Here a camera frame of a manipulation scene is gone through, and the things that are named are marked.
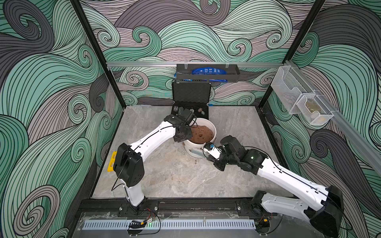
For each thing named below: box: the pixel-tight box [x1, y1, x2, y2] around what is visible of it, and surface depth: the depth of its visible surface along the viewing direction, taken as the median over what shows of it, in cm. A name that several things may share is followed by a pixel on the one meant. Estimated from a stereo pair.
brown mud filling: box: [188, 124, 214, 145], surface depth 92 cm
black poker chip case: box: [171, 81, 212, 120], surface depth 117 cm
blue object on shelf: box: [191, 66, 228, 75], surface depth 94 cm
